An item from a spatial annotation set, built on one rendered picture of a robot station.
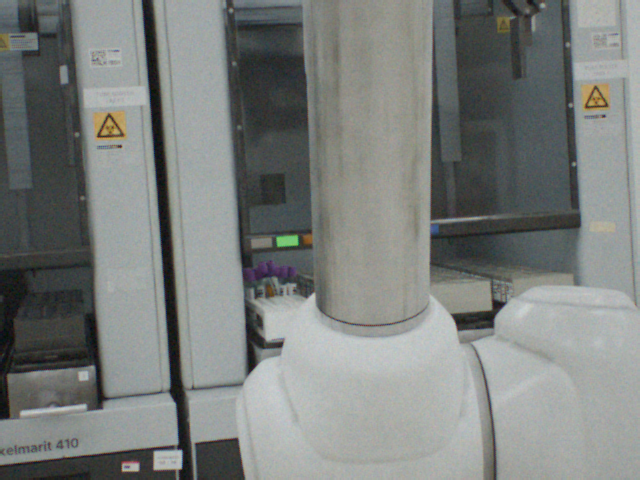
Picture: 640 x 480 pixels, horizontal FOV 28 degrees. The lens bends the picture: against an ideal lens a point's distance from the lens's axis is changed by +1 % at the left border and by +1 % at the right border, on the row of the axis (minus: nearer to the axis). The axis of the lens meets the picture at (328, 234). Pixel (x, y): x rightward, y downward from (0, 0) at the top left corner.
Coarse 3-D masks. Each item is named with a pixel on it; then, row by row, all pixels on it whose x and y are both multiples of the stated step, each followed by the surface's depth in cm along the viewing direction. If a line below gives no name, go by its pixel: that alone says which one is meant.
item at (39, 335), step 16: (32, 320) 213; (48, 320) 213; (64, 320) 213; (80, 320) 214; (16, 336) 212; (32, 336) 212; (48, 336) 213; (64, 336) 213; (80, 336) 214; (16, 352) 212
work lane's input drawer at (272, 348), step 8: (248, 328) 234; (248, 336) 232; (256, 336) 224; (248, 344) 227; (256, 344) 220; (264, 344) 215; (272, 344) 213; (280, 344) 213; (248, 352) 228; (256, 352) 217; (264, 352) 212; (272, 352) 212; (280, 352) 213; (248, 360) 229; (256, 360) 218
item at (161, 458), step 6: (174, 450) 210; (180, 450) 210; (156, 456) 209; (162, 456) 209; (168, 456) 210; (174, 456) 210; (180, 456) 210; (156, 462) 209; (162, 462) 209; (168, 462) 210; (174, 462) 210; (180, 462) 210; (156, 468) 209; (162, 468) 209; (168, 468) 210; (174, 468) 210; (180, 468) 210
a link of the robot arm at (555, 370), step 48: (576, 288) 122; (528, 336) 114; (576, 336) 113; (624, 336) 113; (528, 384) 112; (576, 384) 112; (624, 384) 112; (528, 432) 112; (576, 432) 112; (624, 432) 112
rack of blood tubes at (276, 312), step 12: (252, 300) 236; (264, 300) 234; (276, 300) 233; (288, 300) 232; (300, 300) 231; (264, 312) 216; (276, 312) 216; (288, 312) 216; (252, 324) 233; (264, 324) 217; (276, 324) 216; (264, 336) 218; (276, 336) 216
